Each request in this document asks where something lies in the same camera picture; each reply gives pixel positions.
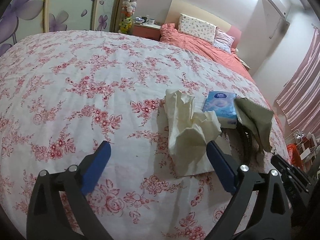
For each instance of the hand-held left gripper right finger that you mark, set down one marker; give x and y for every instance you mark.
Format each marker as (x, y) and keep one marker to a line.
(222, 167)

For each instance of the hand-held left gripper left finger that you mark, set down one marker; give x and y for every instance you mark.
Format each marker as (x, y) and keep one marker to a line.
(96, 167)

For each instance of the red plastic laundry basket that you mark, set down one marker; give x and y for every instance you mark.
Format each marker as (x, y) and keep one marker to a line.
(295, 157)

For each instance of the cream cloth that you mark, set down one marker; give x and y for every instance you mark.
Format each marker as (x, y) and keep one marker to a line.
(185, 122)

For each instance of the blue tissue pack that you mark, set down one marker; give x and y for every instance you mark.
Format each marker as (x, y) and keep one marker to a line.
(220, 107)

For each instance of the floral pink white tablecloth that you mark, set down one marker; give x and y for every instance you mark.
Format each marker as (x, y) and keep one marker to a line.
(87, 92)

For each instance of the pink striped curtain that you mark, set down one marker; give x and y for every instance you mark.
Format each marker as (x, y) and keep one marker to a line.
(302, 85)

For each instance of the cream bedside table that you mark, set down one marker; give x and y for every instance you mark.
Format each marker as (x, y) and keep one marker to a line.
(243, 62)

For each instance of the pink striped pillow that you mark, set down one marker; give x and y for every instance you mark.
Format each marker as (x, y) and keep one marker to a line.
(223, 41)

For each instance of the floral white pillow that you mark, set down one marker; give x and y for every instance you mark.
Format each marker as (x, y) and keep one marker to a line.
(197, 27)

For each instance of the pink bedside table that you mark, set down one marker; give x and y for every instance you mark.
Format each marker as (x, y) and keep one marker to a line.
(145, 31)

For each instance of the green frog plush toy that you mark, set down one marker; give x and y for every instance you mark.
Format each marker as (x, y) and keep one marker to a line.
(125, 25)

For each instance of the white mug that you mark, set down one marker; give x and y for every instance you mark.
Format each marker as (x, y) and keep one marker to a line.
(150, 21)

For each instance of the cream and pink headboard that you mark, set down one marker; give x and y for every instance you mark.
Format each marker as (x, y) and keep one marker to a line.
(200, 12)

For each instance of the wardrobe with flower doors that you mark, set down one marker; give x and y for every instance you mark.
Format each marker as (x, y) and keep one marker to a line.
(62, 5)

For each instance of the white air conditioner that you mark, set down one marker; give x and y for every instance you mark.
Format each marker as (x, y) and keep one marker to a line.
(273, 6)

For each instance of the tube of plush toys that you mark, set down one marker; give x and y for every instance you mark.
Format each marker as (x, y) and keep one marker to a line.
(130, 1)

